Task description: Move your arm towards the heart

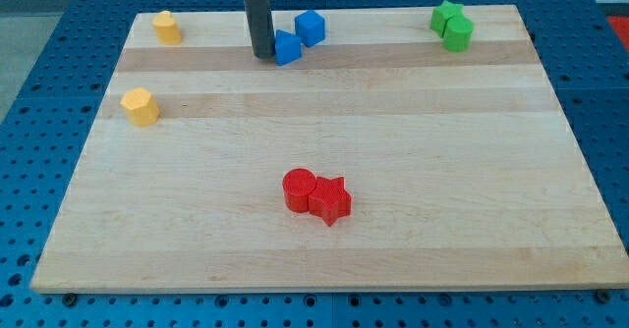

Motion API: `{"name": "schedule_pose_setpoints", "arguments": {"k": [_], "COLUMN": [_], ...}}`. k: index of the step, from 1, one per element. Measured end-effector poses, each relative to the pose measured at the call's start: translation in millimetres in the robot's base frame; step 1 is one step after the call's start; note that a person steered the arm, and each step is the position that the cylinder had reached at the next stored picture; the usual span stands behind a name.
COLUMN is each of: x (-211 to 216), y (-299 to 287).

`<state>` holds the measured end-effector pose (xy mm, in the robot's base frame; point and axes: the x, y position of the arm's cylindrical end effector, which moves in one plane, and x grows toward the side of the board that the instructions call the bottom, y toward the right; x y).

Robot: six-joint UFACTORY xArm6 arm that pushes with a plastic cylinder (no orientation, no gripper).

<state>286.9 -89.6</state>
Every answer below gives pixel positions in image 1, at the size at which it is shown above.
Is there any yellow heart block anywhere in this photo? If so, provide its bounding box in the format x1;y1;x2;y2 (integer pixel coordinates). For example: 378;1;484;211
151;11;182;45

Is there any red cylinder block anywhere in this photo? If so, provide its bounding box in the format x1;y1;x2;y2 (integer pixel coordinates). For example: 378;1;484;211
282;168;316;213

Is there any red star block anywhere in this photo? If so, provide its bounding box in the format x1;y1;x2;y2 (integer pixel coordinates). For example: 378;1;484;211
309;177;352;227

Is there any light wooden board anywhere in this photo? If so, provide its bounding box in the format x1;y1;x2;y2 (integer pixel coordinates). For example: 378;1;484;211
30;5;628;294

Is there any blue triangular prism block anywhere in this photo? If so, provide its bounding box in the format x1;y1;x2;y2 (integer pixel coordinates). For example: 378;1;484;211
275;29;302;66

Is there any blue cube block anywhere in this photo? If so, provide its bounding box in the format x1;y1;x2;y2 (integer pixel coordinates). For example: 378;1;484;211
294;10;325;47

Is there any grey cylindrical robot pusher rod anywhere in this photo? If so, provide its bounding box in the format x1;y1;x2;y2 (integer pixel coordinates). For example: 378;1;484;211
244;0;275;60

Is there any yellow hexagon block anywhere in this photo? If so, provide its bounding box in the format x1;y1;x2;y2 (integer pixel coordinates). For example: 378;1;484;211
120;87;160;127

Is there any green cylinder block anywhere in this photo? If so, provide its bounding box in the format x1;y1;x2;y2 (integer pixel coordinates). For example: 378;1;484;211
443;16;474;52

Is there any green star block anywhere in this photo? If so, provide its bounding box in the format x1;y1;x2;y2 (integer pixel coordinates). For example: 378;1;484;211
429;0;464;37

